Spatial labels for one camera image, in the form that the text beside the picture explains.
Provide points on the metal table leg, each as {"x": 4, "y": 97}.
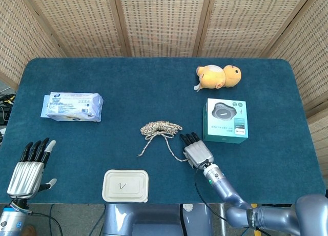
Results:
{"x": 222, "y": 210}

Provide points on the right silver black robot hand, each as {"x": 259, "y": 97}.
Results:
{"x": 198, "y": 154}

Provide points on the blue white wet wipes pack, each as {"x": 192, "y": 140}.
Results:
{"x": 71, "y": 105}

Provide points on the teal white speaker product box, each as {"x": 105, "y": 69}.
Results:
{"x": 225, "y": 118}

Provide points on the blue-grey robot torso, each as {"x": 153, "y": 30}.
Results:
{"x": 153, "y": 220}

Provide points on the woven bamboo screen panel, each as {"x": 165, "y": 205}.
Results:
{"x": 15, "y": 41}
{"x": 77, "y": 20}
{"x": 164, "y": 20}
{"x": 320, "y": 138}
{"x": 307, "y": 54}
{"x": 251, "y": 20}

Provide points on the yellow plush duck toy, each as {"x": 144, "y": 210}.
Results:
{"x": 215, "y": 78}

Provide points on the beige rope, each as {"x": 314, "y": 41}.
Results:
{"x": 169, "y": 128}

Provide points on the dark blue felt table mat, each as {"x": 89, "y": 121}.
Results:
{"x": 128, "y": 92}

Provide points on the beige pulp lidded food container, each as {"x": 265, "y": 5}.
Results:
{"x": 125, "y": 186}

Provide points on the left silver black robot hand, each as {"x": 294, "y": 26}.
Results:
{"x": 25, "y": 177}

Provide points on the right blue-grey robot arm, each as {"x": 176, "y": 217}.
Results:
{"x": 269, "y": 215}

